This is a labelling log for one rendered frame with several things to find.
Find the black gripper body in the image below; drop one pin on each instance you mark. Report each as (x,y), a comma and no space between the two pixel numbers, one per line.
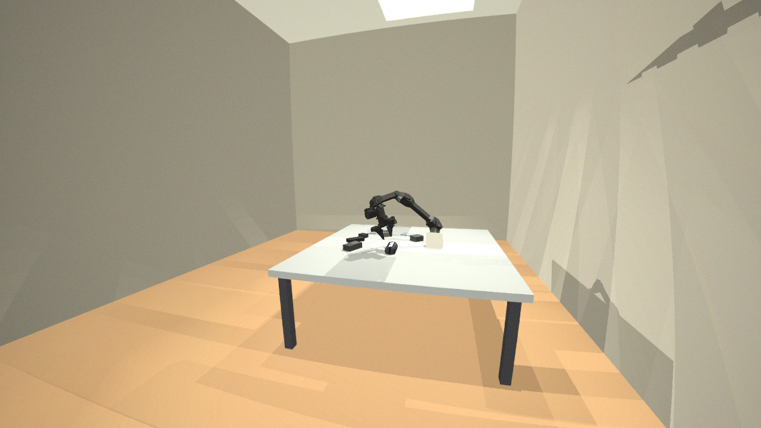
(380,226)

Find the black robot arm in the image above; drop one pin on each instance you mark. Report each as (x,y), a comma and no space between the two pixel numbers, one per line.
(432,222)

